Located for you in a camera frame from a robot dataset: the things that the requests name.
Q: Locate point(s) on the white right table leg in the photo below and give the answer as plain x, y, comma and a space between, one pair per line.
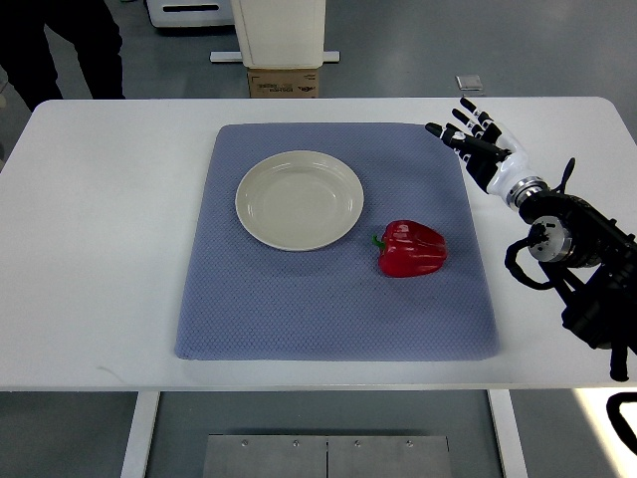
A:
507, 434

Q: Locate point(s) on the white pedestal column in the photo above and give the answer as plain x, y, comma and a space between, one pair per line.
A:
279, 35

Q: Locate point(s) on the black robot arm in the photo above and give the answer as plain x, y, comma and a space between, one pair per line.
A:
574, 249

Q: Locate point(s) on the small grey floor plate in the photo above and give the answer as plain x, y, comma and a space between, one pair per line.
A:
469, 83

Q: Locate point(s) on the white machine base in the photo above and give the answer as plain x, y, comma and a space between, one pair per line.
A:
189, 13

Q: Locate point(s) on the cream ceramic plate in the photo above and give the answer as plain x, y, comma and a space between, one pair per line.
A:
299, 200

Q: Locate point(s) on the white table leg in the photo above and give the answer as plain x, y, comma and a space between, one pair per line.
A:
140, 436
507, 434

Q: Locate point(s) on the red bell pepper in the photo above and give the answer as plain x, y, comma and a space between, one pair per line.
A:
409, 249

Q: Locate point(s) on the blue textured mat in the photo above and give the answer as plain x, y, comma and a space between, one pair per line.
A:
245, 300

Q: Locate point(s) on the white left table leg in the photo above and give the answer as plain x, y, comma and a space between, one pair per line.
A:
140, 436

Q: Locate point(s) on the cardboard box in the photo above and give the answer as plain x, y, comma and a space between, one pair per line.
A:
283, 84

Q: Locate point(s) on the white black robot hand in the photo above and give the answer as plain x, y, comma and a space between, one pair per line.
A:
493, 156

